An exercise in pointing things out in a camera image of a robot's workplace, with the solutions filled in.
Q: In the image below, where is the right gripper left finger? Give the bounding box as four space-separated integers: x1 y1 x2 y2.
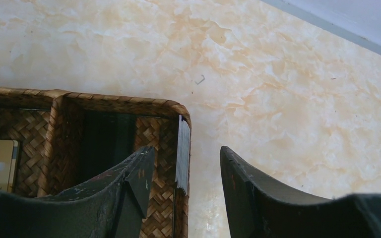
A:
0 146 155 238

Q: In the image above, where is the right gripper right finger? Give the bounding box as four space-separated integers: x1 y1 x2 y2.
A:
220 146 381 238

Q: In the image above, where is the brown wicker divided basket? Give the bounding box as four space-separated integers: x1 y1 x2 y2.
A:
0 87 191 238

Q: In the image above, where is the black VIP card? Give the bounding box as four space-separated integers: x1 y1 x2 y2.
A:
79 111 136 182

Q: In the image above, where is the white card stack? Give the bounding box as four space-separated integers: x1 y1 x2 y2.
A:
175 115 191 195

